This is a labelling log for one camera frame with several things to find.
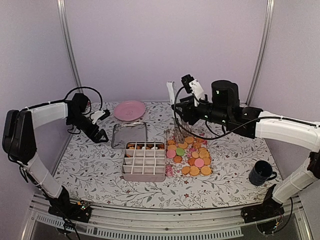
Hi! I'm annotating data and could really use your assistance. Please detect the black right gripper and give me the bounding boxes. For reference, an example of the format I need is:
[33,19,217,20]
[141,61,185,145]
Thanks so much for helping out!
[171,95,231,127]

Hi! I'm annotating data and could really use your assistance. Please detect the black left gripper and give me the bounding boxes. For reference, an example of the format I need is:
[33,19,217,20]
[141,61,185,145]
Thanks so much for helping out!
[67,112,109,143]

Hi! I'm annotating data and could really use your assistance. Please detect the metal tongs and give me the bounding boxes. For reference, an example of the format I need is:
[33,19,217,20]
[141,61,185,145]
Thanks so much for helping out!
[166,80,185,145]

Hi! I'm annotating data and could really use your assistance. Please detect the green sandwich cookie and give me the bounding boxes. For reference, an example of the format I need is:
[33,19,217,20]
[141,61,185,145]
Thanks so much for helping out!
[175,147,185,156]

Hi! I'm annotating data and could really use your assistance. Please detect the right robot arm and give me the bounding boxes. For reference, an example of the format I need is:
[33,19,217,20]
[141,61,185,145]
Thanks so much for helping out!
[166,75,320,218]

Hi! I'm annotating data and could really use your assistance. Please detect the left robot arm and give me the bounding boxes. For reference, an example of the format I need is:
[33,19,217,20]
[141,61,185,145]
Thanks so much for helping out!
[2,93,110,217]

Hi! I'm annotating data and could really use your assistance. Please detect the round cracker cookie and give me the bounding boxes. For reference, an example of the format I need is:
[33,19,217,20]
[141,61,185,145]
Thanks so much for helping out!
[178,142,188,149]
[184,136,195,145]
[200,165,212,176]

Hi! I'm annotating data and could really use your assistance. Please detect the silver tin lid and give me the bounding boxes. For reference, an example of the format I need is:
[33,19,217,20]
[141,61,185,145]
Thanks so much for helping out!
[111,122,148,149]

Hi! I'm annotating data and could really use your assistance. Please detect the pink plate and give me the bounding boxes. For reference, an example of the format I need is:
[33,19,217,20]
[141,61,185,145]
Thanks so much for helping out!
[113,100,146,122]

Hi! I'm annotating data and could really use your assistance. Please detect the small swirl butter cookie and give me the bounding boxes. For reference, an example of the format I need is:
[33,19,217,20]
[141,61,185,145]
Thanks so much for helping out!
[167,139,176,146]

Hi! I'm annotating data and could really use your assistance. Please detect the floral cookie tray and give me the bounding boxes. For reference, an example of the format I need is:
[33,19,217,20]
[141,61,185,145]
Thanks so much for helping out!
[165,130,214,177]

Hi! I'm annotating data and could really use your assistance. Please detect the pink divided cookie tin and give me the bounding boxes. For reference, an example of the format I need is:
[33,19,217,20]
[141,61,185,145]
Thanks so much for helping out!
[121,141,167,183]

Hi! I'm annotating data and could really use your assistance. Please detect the dark blue mug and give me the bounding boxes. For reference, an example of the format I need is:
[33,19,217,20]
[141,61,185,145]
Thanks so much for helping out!
[248,160,278,186]

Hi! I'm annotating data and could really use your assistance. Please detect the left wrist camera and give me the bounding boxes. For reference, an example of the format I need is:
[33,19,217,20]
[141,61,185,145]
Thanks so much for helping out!
[89,109,110,125]

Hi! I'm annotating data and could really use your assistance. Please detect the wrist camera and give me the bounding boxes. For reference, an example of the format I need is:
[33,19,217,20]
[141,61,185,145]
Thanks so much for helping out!
[181,74,209,107]
[89,109,110,125]

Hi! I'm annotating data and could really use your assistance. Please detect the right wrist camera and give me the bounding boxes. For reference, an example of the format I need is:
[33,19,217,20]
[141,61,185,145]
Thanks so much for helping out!
[181,74,209,107]

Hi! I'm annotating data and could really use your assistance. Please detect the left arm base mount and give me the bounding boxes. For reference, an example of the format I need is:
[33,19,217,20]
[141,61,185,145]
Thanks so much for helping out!
[48,201,92,223]

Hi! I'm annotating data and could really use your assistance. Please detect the front aluminium rail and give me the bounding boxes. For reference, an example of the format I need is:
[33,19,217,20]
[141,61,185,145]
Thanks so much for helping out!
[21,194,314,240]

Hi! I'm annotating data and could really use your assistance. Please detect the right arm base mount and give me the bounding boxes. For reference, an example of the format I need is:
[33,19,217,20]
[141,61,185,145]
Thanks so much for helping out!
[240,204,285,235]

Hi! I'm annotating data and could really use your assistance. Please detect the left aluminium frame post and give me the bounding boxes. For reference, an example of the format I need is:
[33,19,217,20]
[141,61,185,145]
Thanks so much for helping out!
[56,0,82,87]

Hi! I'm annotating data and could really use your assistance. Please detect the aluminium frame post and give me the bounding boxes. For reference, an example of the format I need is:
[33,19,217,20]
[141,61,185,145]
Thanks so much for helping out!
[245,0,275,106]
[56,0,82,87]

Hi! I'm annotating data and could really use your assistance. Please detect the right aluminium frame post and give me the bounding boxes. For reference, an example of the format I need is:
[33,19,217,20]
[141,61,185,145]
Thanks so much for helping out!
[245,0,275,106]

